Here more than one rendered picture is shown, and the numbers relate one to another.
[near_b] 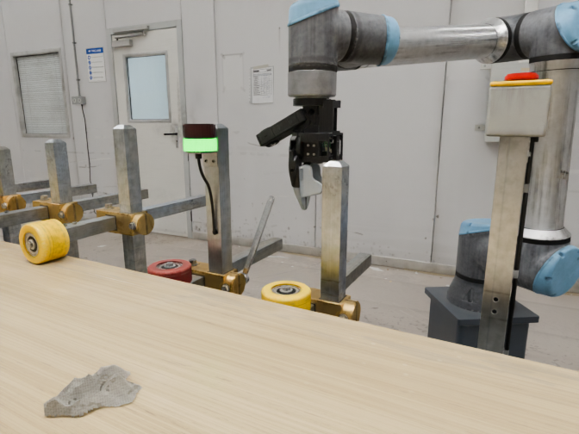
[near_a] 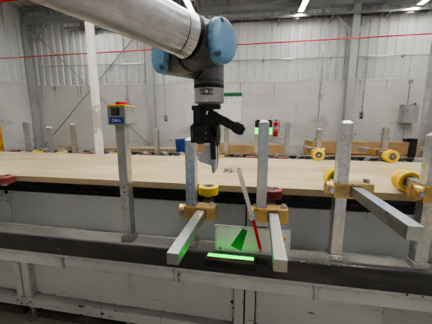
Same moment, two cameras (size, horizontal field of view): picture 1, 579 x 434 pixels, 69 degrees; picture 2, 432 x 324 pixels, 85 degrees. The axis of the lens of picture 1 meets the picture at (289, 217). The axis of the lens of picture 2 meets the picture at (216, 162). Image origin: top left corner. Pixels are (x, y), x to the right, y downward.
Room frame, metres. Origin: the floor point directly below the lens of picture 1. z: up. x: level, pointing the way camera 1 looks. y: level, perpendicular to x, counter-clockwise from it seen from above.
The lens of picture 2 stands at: (1.52, -0.25, 1.16)
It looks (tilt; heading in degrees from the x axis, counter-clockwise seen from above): 9 degrees down; 162
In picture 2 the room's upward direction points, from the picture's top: straight up
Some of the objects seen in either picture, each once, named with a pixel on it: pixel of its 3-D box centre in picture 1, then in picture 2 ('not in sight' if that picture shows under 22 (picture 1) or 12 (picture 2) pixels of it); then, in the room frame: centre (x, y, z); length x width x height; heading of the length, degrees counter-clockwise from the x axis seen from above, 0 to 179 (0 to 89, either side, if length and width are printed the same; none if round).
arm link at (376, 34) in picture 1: (362, 40); (179, 57); (0.87, -0.14, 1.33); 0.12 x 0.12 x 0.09; 26
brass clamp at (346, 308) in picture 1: (320, 307); (198, 211); (0.72, -0.06, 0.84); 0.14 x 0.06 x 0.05; 62
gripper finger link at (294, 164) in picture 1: (297, 164); not in sight; (0.80, -0.02, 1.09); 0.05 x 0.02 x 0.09; 152
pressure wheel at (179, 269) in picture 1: (171, 291); (270, 201); (0.75, 0.23, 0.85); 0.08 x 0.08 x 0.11
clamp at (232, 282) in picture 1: (211, 280); (267, 213); (0.83, 0.16, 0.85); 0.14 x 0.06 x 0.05; 62
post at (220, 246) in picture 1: (220, 244); (261, 190); (0.82, 0.14, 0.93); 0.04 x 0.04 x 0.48; 62
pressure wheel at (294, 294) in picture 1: (286, 319); (208, 198); (0.63, 0.01, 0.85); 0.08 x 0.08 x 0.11
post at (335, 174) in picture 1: (333, 294); (191, 202); (0.70, -0.08, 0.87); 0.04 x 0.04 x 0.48; 62
